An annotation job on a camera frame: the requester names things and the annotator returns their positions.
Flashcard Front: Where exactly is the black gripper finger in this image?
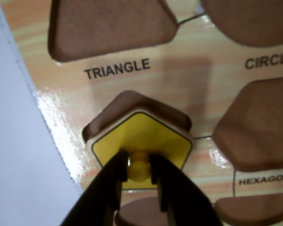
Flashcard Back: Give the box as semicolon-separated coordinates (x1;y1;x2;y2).
59;150;129;226
149;152;225;226

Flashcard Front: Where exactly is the yellow pentagon puzzle piece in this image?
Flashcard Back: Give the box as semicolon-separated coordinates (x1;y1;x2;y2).
91;109;194;190

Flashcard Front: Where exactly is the wooden shape puzzle board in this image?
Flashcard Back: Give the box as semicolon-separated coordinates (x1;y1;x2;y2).
0;0;283;226

